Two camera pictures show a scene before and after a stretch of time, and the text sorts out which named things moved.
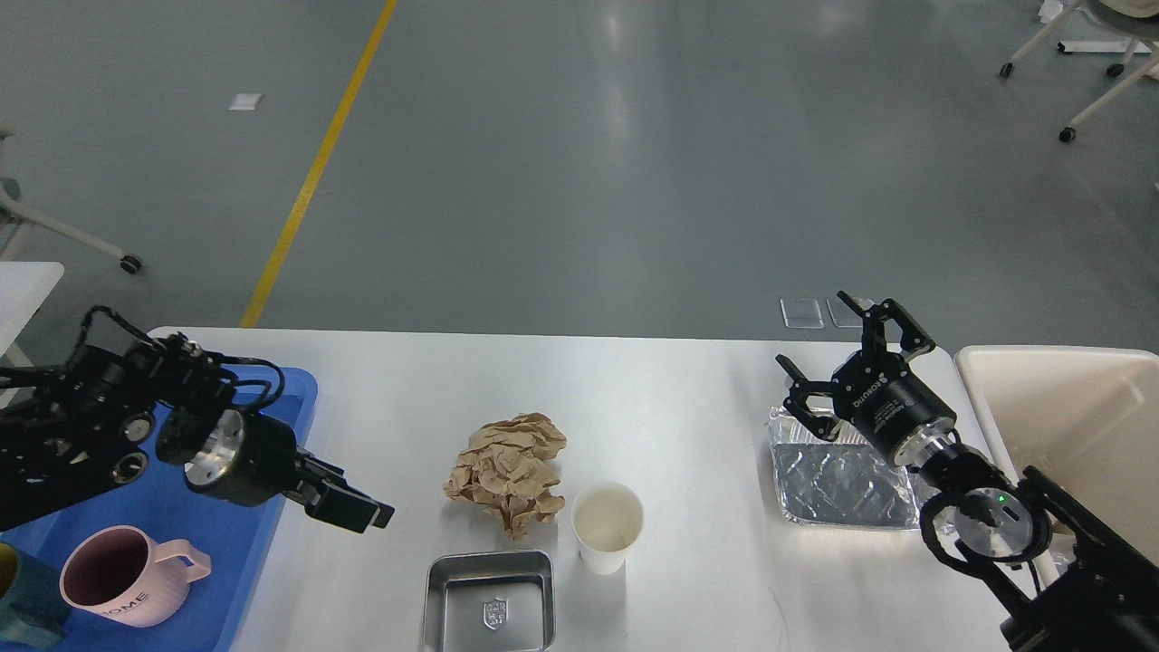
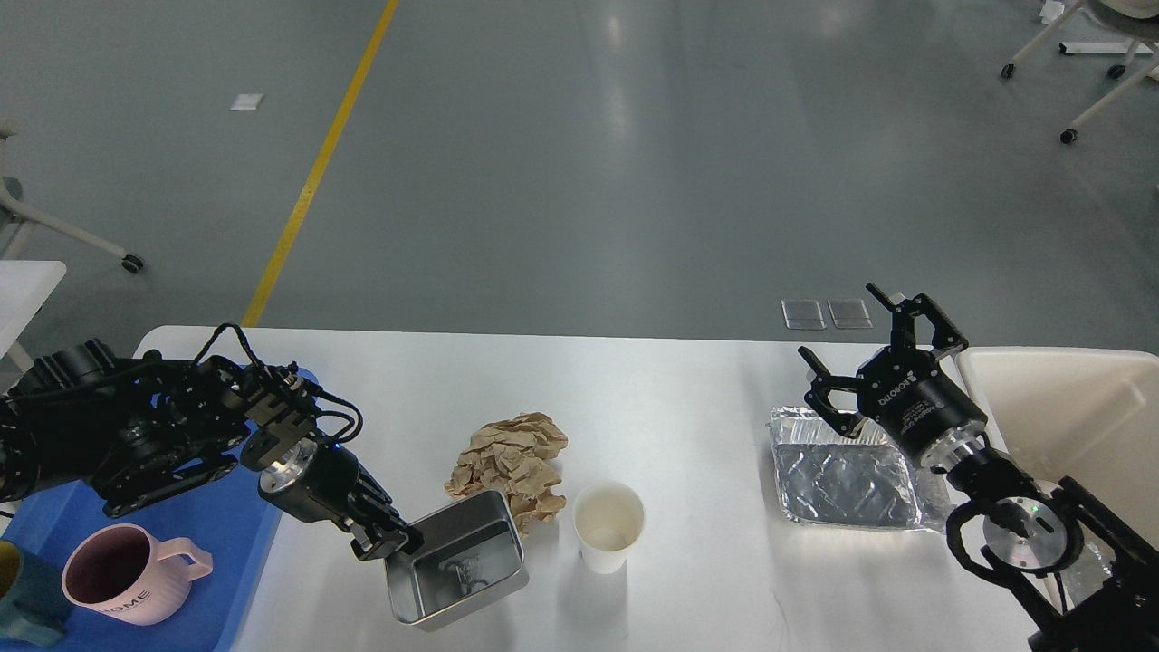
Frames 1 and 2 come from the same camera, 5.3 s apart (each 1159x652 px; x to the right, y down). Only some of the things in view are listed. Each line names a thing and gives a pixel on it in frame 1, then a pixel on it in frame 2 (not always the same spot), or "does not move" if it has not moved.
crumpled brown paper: [504, 468] does not move
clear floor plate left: [801, 313] does not move
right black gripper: [873, 391] -> [905, 390]
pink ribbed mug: [121, 573] does not move
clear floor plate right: [845, 316] does not move
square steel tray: [490, 601] -> [473, 554]
